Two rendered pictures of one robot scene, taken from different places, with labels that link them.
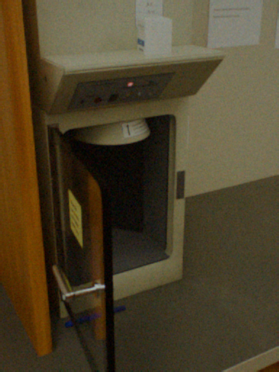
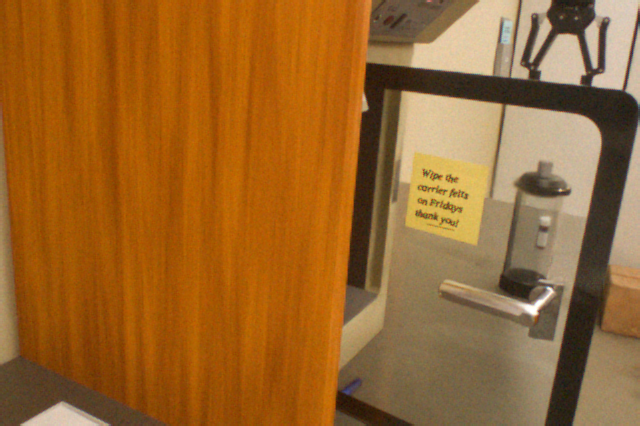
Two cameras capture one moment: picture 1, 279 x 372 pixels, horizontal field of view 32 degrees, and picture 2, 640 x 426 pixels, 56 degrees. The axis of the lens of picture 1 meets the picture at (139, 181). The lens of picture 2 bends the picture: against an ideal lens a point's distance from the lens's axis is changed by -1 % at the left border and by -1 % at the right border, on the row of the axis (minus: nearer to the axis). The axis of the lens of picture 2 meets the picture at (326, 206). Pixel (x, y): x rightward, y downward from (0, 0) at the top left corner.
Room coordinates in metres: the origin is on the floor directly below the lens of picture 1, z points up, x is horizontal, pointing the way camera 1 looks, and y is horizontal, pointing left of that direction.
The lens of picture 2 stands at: (0.33, 0.51, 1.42)
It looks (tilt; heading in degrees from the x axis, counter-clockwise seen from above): 16 degrees down; 326
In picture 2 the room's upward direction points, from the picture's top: 4 degrees clockwise
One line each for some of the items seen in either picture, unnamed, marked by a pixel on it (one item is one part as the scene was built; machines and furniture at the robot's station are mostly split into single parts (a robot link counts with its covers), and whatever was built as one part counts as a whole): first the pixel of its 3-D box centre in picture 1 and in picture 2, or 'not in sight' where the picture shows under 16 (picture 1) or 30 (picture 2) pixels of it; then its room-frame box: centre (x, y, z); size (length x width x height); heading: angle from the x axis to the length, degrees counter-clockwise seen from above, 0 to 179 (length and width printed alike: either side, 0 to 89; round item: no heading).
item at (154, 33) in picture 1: (154, 35); not in sight; (0.93, -0.03, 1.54); 0.05 x 0.05 x 0.06; 15
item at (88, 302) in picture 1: (80, 259); (435, 275); (0.73, 0.10, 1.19); 0.30 x 0.01 x 0.40; 22
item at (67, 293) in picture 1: (73, 280); (496, 297); (0.65, 0.10, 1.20); 0.10 x 0.05 x 0.03; 22
